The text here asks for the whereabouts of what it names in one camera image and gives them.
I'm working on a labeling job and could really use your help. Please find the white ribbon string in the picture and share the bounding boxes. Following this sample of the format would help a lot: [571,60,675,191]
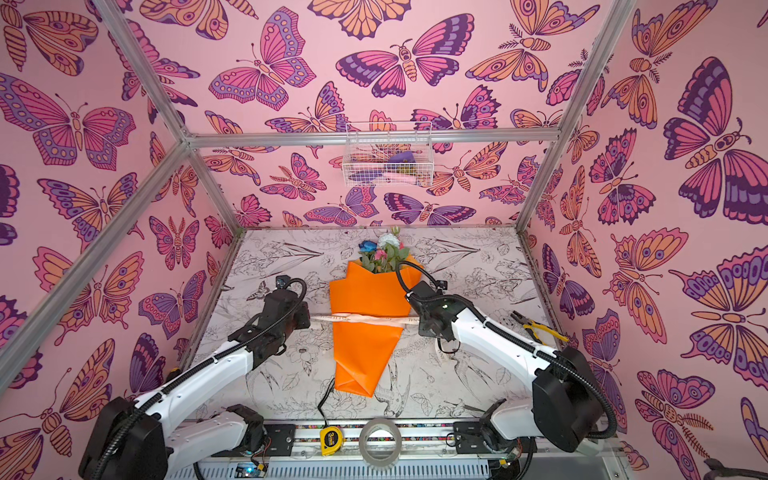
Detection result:
[308,311,421,330]

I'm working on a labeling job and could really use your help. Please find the small pink fake rose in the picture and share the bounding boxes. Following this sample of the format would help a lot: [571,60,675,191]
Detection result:
[372,249,392,273]

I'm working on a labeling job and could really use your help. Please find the orange wrapping paper sheet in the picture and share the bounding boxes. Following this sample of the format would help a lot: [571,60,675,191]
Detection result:
[329,260,422,397]

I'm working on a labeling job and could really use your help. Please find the white fake rose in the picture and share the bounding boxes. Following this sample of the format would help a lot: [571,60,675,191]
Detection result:
[377,226,402,250]

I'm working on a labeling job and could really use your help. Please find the blue fake rose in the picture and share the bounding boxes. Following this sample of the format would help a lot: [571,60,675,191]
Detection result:
[358,240,378,255]

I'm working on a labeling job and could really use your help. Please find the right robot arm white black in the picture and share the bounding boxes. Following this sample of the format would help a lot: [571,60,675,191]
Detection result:
[395,261,618,453]

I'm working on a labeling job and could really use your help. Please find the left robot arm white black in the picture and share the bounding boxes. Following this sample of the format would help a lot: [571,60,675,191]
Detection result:
[78,275,310,479]

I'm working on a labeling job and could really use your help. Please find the yellow tape measure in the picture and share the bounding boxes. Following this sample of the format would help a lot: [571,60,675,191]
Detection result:
[317,378,344,456]

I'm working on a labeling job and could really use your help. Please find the clear tape roll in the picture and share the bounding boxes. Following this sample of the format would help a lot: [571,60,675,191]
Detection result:
[358,417,403,471]

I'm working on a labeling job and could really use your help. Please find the green circuit board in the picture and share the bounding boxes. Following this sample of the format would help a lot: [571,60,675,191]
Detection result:
[235,462,268,479]

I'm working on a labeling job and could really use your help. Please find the yellow handled pliers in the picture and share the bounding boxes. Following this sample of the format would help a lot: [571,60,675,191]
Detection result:
[511,311,570,348]

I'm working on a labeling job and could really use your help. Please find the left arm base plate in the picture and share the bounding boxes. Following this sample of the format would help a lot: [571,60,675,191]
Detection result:
[254,423,297,458]

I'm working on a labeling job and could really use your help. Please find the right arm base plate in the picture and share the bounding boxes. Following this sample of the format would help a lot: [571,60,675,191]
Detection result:
[446,419,538,460]

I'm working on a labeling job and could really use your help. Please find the white wire basket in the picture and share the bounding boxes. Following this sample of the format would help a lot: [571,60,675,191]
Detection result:
[340,120,435,188]

